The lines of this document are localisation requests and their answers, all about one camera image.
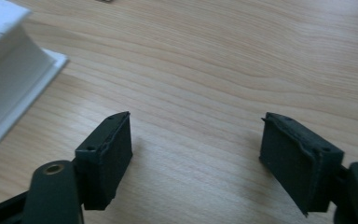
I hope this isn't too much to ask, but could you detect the white box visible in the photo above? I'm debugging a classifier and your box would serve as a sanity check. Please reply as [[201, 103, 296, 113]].
[[0, 0, 70, 162]]

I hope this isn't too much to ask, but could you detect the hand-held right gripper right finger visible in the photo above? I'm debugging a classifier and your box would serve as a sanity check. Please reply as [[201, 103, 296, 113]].
[[258, 112, 345, 217]]

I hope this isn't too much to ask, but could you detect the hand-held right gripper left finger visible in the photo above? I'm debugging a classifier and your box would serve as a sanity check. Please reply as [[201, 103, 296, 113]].
[[75, 111, 134, 211]]

